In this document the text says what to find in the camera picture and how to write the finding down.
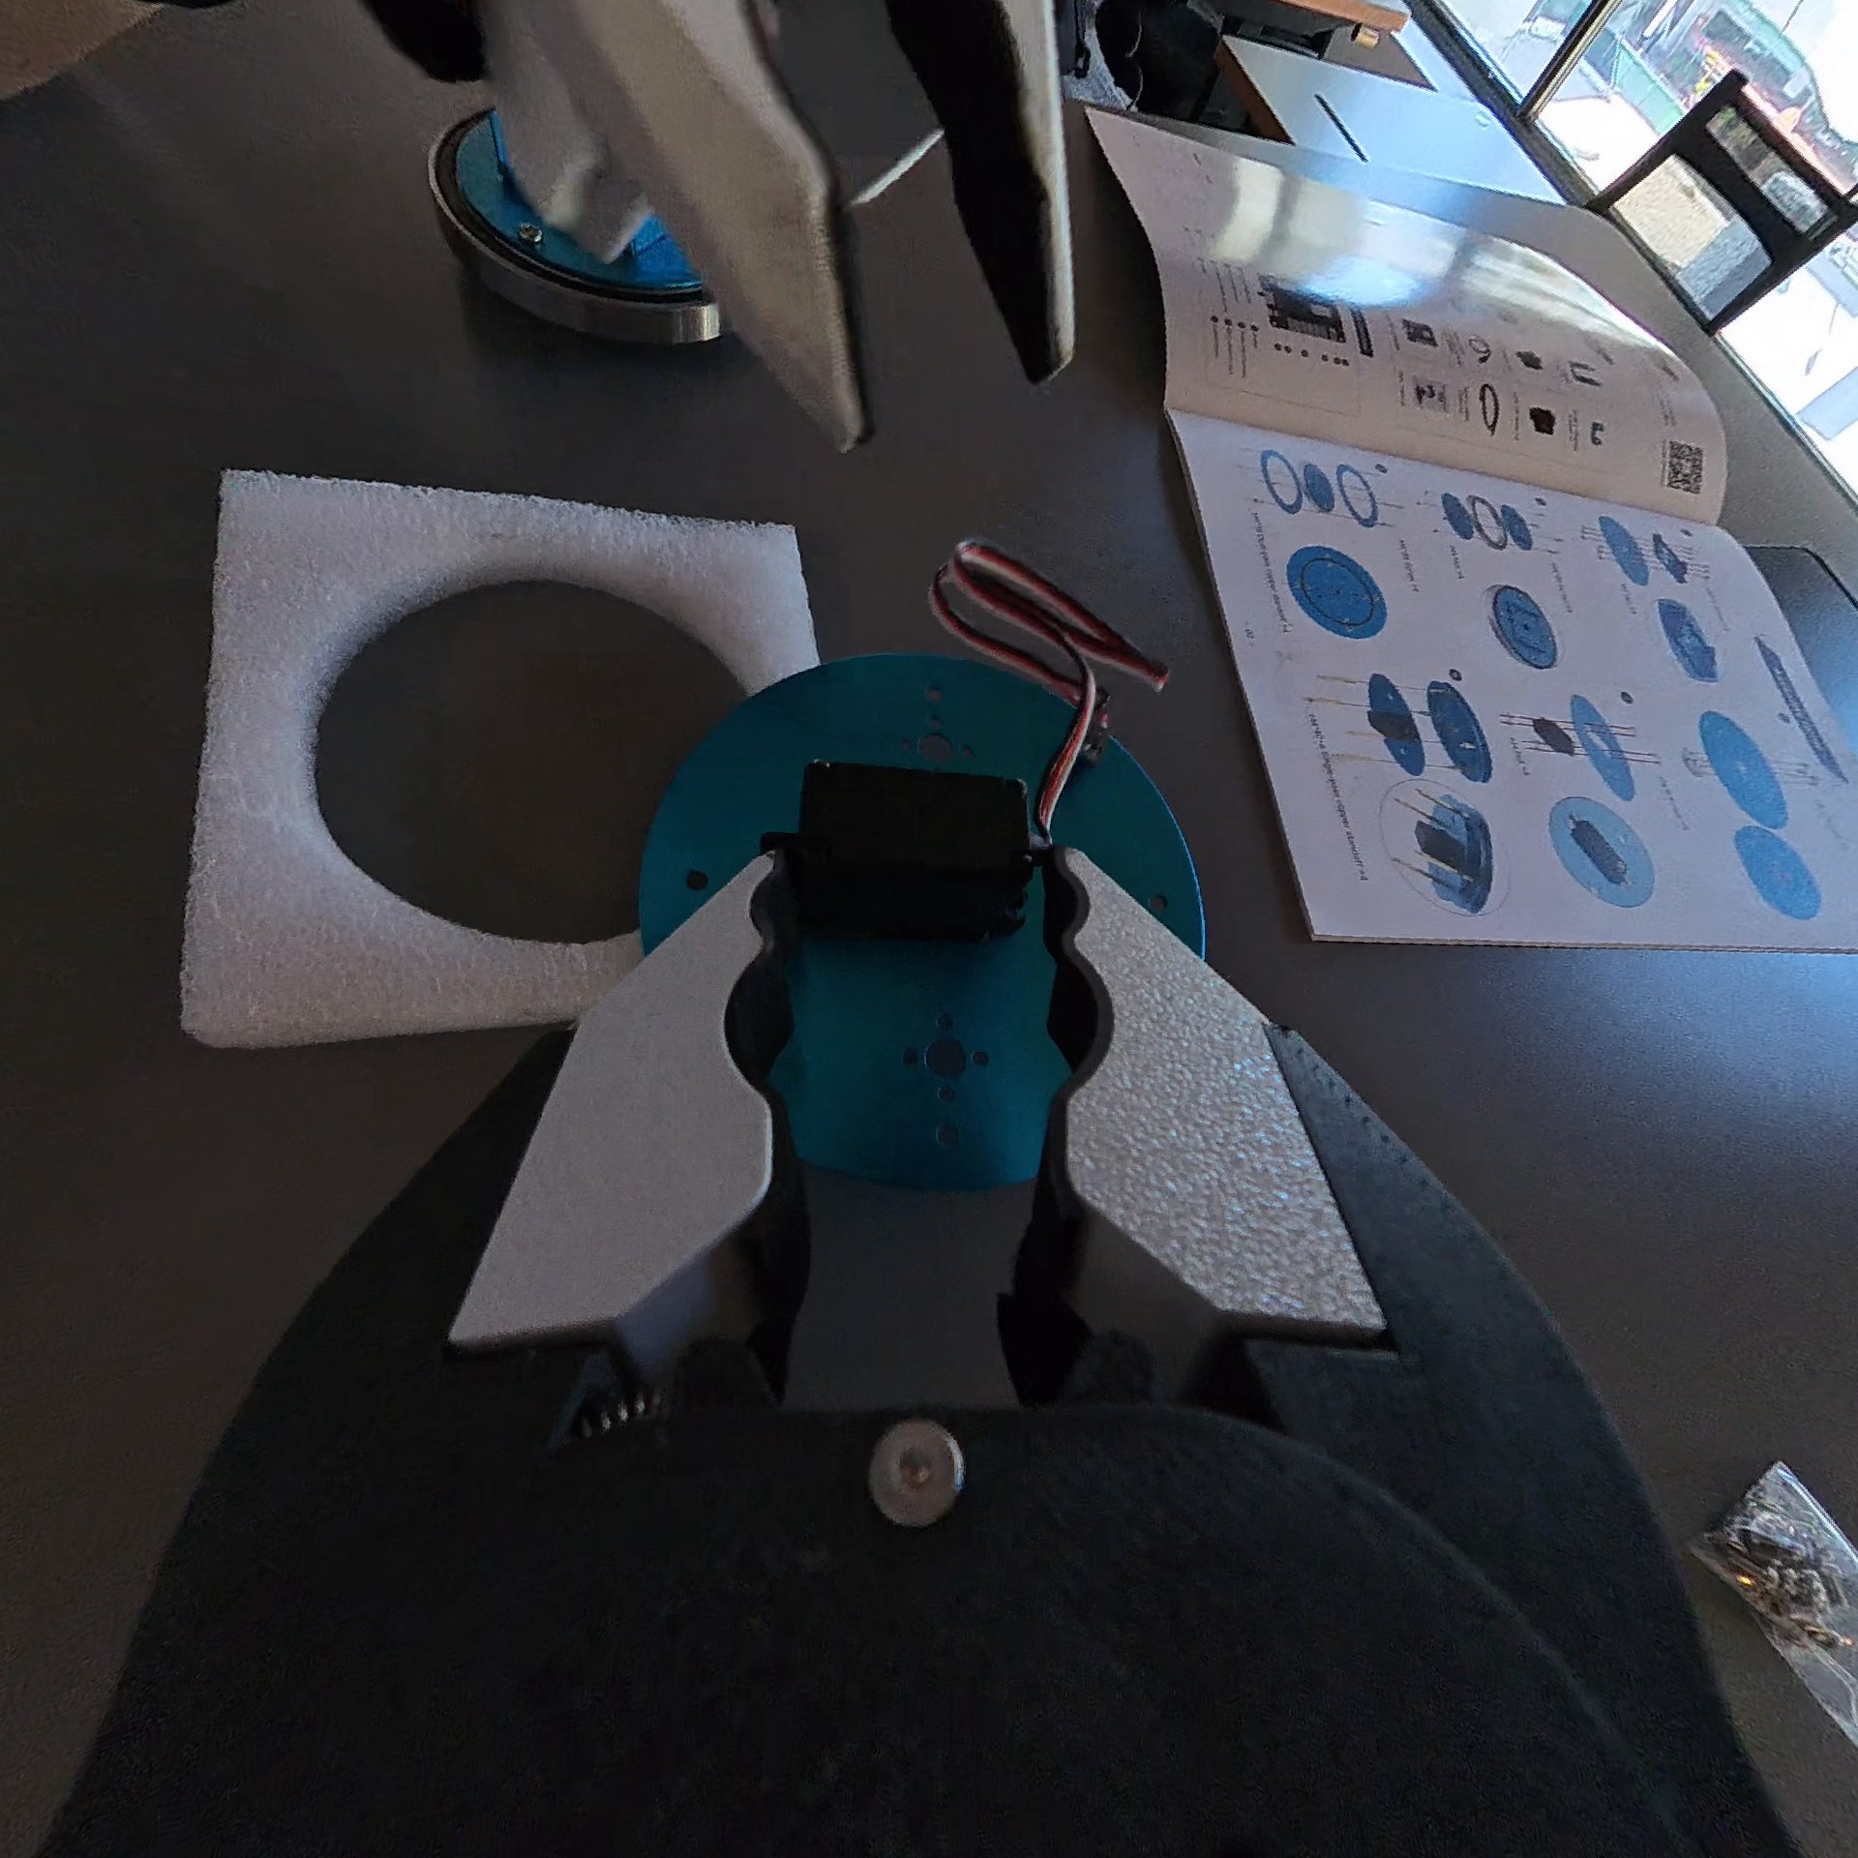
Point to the window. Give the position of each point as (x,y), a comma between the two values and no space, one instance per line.
(1671,46)

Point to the clear bag with small screws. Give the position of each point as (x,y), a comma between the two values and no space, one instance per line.
(1784,1580)

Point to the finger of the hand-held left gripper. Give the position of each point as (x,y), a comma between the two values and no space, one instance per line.
(1039,177)
(699,144)

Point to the dark grey desk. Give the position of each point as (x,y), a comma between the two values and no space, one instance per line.
(218,1233)

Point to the steel bearing with blue disc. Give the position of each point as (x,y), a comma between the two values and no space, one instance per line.
(582,315)

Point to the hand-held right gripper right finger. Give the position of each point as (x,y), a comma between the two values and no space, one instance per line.
(1224,1158)

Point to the open instruction manual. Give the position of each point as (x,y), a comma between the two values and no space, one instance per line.
(1381,724)

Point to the white foam frame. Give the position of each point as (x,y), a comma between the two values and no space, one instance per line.
(285,581)

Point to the blue round metal plate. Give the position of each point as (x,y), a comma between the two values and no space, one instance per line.
(874,717)

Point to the black chair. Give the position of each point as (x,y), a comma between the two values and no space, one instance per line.
(1664,129)

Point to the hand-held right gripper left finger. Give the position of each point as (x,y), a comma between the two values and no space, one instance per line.
(631,1147)

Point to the dark grey flat pad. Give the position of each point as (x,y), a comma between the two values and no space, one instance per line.
(1813,611)

